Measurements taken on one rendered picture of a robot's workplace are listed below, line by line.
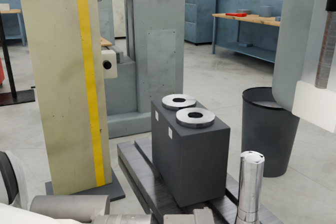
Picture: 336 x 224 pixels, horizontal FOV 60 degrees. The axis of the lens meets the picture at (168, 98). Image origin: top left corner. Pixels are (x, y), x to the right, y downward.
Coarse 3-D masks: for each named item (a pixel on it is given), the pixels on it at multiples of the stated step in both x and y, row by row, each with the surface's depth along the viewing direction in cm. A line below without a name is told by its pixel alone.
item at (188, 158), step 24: (168, 96) 78; (168, 120) 67; (192, 120) 64; (216, 120) 67; (168, 144) 69; (192, 144) 62; (216, 144) 64; (168, 168) 71; (192, 168) 64; (216, 168) 66; (192, 192) 66; (216, 192) 69
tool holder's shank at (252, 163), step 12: (240, 156) 31; (252, 156) 30; (240, 168) 31; (252, 168) 30; (240, 180) 31; (252, 180) 30; (240, 192) 31; (252, 192) 31; (240, 204) 32; (252, 204) 31; (240, 216) 32; (252, 216) 32
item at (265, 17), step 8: (0, 8) 713; (8, 8) 716; (264, 8) 560; (216, 16) 622; (224, 16) 596; (232, 16) 576; (240, 16) 569; (248, 16) 576; (256, 16) 576; (264, 16) 563; (272, 16) 576; (272, 24) 484; (232, 48) 606; (240, 48) 606; (248, 48) 606; (256, 48) 606; (256, 56) 537; (264, 56) 537; (272, 56) 537
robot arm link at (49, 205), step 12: (36, 204) 37; (48, 204) 37; (60, 204) 37; (72, 204) 37; (84, 204) 37; (96, 204) 37; (108, 204) 39; (48, 216) 36; (60, 216) 36; (72, 216) 36; (84, 216) 36; (96, 216) 35; (108, 216) 35
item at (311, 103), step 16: (320, 0) 21; (320, 16) 21; (320, 32) 21; (320, 48) 21; (304, 64) 23; (320, 64) 21; (304, 80) 23; (320, 80) 22; (304, 96) 23; (320, 96) 22; (304, 112) 23; (320, 112) 22
